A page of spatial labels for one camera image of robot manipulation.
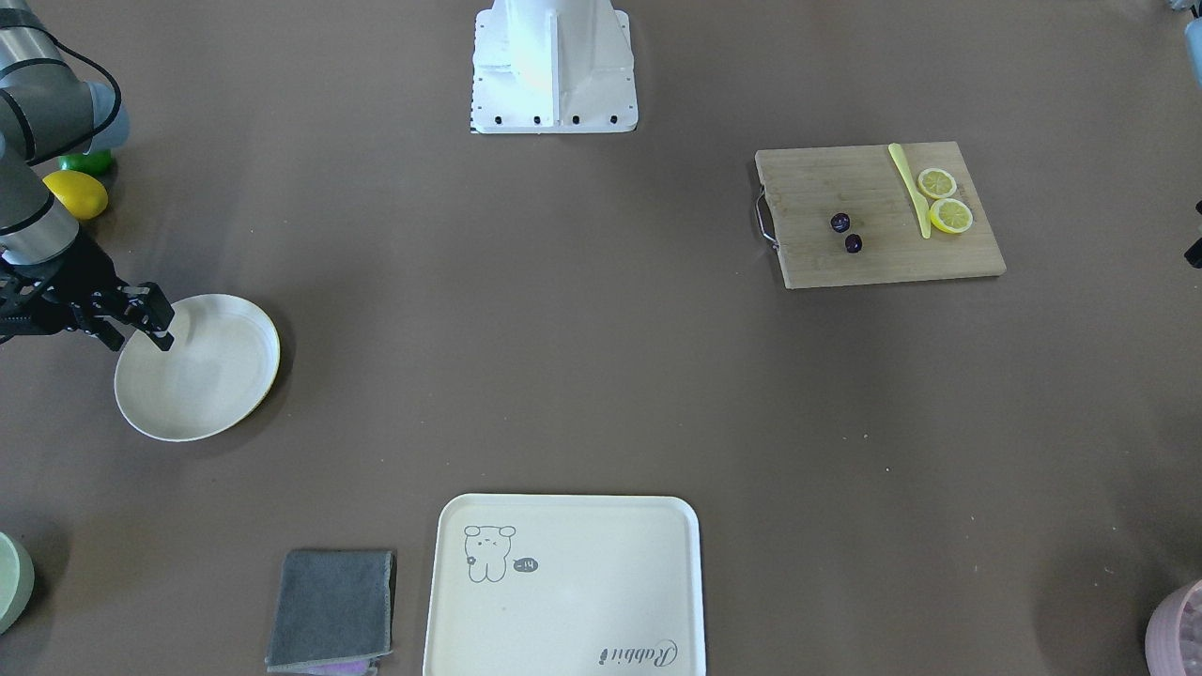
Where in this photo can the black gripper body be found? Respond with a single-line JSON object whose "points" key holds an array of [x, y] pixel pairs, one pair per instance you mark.
{"points": [[68, 274]]}

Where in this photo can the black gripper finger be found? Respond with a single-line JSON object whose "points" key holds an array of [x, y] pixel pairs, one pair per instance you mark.
{"points": [[152, 313]]}

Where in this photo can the cream round plate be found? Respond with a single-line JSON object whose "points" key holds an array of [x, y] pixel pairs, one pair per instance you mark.
{"points": [[222, 364]]}

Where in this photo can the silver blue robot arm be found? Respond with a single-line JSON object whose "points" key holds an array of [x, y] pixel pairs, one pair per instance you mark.
{"points": [[46, 111]]}

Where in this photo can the cream rabbit tray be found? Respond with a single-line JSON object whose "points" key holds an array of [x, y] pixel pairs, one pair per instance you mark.
{"points": [[566, 585]]}

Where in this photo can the whole yellow lemon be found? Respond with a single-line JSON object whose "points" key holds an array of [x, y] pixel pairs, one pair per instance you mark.
{"points": [[83, 195]]}

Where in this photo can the green lime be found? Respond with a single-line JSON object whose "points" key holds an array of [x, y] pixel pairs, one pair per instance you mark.
{"points": [[96, 164]]}

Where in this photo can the grey folded cloth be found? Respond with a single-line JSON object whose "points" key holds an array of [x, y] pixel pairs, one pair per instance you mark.
{"points": [[334, 612]]}

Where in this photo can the bamboo cutting board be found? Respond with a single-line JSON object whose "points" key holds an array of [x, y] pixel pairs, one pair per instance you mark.
{"points": [[803, 187]]}

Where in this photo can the yellow plastic knife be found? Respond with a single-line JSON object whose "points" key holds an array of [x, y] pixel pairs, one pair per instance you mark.
{"points": [[920, 203]]}

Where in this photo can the pink bowl with ice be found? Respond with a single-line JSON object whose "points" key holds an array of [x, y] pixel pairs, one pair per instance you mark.
{"points": [[1173, 635]]}

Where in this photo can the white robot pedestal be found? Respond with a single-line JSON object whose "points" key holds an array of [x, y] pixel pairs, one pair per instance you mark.
{"points": [[553, 67]]}

